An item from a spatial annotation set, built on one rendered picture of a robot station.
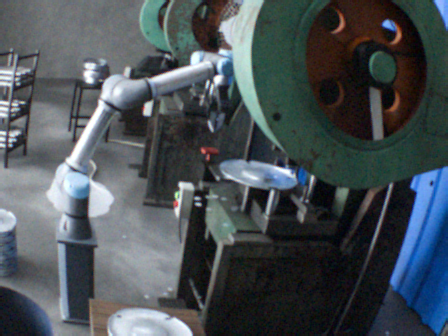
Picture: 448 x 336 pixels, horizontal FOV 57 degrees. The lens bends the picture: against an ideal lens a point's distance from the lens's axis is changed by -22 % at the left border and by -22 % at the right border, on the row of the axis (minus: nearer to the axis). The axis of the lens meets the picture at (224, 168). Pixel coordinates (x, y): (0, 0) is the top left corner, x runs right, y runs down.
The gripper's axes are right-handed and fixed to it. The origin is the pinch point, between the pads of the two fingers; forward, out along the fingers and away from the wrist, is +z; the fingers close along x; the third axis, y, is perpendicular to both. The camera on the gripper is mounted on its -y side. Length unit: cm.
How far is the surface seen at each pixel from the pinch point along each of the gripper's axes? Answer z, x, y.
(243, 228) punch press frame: 20, -2, -51
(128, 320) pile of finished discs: 48, 40, -76
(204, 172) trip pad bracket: 16.5, 2.7, -6.6
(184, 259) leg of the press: 56, 6, -12
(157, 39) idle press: -19, -3, 271
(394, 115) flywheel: -33, -40, -73
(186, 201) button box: 27.3, 9.7, -12.9
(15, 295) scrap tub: 38, 81, -86
